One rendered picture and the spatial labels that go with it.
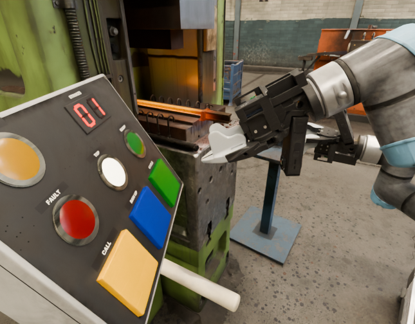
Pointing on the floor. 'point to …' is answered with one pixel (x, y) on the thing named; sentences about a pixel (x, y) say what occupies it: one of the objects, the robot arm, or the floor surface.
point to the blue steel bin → (232, 80)
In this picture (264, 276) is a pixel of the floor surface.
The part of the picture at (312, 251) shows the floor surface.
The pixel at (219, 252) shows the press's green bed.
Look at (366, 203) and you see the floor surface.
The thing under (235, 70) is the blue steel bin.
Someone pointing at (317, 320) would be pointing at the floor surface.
